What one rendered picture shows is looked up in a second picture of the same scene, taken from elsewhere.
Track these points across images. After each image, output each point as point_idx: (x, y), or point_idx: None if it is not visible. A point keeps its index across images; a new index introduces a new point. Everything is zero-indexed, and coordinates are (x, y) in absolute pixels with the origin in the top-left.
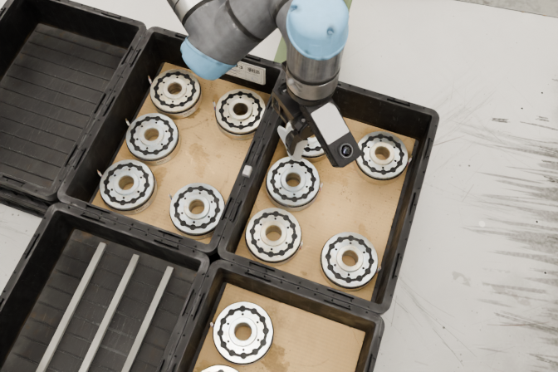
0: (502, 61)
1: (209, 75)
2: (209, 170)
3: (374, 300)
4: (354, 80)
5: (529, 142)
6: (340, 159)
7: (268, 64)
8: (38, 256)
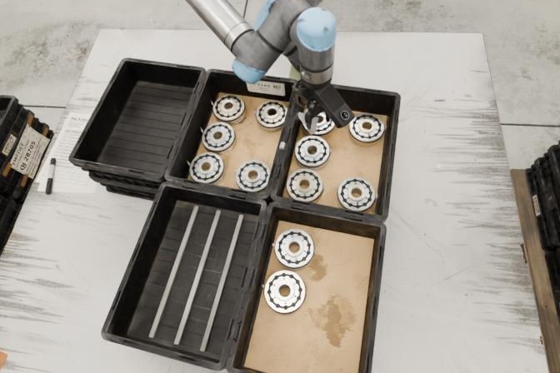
0: (435, 64)
1: (252, 79)
2: (257, 153)
3: None
4: None
5: (461, 111)
6: (342, 121)
7: (286, 80)
8: (157, 216)
